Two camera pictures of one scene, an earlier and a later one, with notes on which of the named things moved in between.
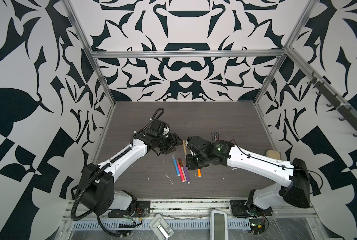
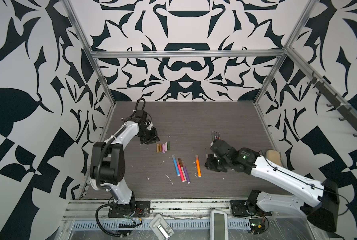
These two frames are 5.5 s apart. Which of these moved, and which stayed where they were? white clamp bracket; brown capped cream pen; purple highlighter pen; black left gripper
Moved: black left gripper
Stayed: purple highlighter pen; white clamp bracket; brown capped cream pen
